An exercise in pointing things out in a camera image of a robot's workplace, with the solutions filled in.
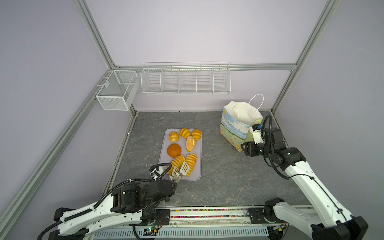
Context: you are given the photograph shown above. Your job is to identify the long golden pastry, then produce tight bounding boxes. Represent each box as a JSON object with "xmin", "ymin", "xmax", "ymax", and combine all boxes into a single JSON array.
[{"xmin": 185, "ymin": 153, "xmax": 198, "ymax": 177}]

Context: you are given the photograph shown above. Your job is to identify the yellow twisted bread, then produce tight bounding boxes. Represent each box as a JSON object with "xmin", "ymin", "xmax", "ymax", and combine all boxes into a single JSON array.
[
  {"xmin": 191, "ymin": 129, "xmax": 202, "ymax": 141},
  {"xmin": 179, "ymin": 129, "xmax": 191, "ymax": 139}
]

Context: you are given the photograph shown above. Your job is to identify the white mesh box basket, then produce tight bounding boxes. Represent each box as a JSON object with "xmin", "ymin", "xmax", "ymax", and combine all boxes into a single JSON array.
[{"xmin": 96, "ymin": 70, "xmax": 140, "ymax": 111}]

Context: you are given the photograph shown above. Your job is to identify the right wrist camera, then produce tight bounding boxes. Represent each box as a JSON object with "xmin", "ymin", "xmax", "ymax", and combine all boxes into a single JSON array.
[{"xmin": 250, "ymin": 124, "xmax": 264, "ymax": 145}]

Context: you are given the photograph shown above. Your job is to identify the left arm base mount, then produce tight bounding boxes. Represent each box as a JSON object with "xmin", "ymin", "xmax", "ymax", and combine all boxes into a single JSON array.
[{"xmin": 136, "ymin": 209, "xmax": 171, "ymax": 226}]

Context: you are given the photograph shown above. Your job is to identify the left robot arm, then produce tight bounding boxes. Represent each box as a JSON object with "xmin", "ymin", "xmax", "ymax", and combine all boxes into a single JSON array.
[{"xmin": 37, "ymin": 178, "xmax": 178, "ymax": 240}]

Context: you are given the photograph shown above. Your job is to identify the aluminium front rail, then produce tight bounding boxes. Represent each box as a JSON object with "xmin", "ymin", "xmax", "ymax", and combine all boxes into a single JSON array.
[{"xmin": 80, "ymin": 205, "xmax": 337, "ymax": 229}]

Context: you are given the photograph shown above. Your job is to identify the round sesame bun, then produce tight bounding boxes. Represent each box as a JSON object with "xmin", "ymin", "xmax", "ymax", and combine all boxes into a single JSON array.
[{"xmin": 168, "ymin": 132, "xmax": 179, "ymax": 143}]

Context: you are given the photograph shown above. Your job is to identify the aluminium frame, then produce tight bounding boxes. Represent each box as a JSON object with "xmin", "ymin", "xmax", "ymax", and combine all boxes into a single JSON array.
[{"xmin": 1, "ymin": 1, "xmax": 340, "ymax": 240}]

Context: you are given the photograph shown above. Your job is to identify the white kitchen tongs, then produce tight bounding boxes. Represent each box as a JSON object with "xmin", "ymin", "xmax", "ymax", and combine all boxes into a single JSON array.
[{"xmin": 170, "ymin": 162, "xmax": 190, "ymax": 183}]

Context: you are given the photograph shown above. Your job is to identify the ridged spiral bread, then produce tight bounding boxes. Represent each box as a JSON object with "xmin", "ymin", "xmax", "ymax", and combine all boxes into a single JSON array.
[{"xmin": 167, "ymin": 155, "xmax": 185, "ymax": 175}]

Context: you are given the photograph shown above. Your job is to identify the oval sesame bread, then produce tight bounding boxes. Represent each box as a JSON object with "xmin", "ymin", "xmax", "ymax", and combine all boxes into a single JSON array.
[{"xmin": 186, "ymin": 136, "xmax": 196, "ymax": 152}]

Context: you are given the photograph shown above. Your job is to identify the white wire basket rack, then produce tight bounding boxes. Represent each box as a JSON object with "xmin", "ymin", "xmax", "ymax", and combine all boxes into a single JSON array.
[{"xmin": 141, "ymin": 62, "xmax": 232, "ymax": 95}]

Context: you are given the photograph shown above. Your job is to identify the round brown bun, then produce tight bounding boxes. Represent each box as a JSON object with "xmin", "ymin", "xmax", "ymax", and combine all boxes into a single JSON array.
[{"xmin": 167, "ymin": 144, "xmax": 182, "ymax": 159}]

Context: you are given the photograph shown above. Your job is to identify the floral paper bag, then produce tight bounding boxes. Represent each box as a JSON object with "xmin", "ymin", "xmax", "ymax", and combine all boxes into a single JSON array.
[{"xmin": 220, "ymin": 94, "xmax": 265, "ymax": 152}]

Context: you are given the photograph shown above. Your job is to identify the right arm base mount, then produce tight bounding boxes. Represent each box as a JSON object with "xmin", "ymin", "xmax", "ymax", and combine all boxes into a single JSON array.
[{"xmin": 246, "ymin": 207, "xmax": 285, "ymax": 224}]

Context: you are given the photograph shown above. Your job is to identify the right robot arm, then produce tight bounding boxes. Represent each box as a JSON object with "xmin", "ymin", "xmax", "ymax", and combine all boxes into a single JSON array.
[{"xmin": 241, "ymin": 124, "xmax": 369, "ymax": 240}]

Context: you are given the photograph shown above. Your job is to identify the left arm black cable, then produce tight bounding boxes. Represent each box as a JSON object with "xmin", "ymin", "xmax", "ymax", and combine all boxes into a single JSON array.
[{"xmin": 37, "ymin": 162, "xmax": 173, "ymax": 240}]

